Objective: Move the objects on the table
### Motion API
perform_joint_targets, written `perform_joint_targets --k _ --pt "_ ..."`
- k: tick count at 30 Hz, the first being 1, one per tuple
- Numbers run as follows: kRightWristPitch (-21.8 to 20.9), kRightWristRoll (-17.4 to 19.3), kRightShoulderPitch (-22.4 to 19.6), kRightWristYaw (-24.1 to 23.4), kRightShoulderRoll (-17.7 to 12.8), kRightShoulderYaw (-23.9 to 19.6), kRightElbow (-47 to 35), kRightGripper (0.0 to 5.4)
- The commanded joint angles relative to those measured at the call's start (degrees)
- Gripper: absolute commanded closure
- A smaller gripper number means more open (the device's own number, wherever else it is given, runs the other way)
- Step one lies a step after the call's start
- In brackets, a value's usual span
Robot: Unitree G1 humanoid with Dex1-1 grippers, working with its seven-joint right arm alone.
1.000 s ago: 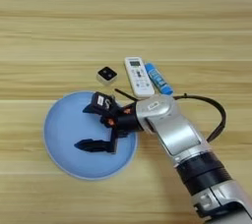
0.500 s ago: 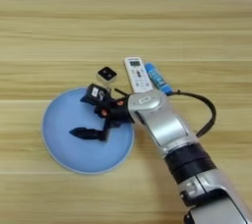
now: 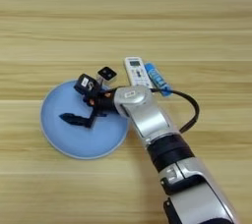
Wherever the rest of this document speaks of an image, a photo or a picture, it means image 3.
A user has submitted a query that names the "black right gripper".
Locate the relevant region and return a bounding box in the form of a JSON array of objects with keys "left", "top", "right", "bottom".
[{"left": 58, "top": 89, "right": 120, "bottom": 130}]

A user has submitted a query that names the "white remote control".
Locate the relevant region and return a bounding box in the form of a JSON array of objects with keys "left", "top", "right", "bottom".
[{"left": 123, "top": 56, "right": 156, "bottom": 89}]

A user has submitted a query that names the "blue glue stick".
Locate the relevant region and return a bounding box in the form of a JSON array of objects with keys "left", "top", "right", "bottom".
[{"left": 144, "top": 62, "right": 173, "bottom": 98}]

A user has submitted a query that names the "light blue round plate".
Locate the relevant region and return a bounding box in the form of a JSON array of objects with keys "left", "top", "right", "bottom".
[{"left": 39, "top": 79, "right": 131, "bottom": 160}]

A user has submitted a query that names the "black box with white label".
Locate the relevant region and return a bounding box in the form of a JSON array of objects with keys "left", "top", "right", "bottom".
[{"left": 73, "top": 73, "right": 102, "bottom": 99}]

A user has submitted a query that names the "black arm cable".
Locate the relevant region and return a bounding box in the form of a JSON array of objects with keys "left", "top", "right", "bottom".
[{"left": 149, "top": 86, "right": 201, "bottom": 135}]

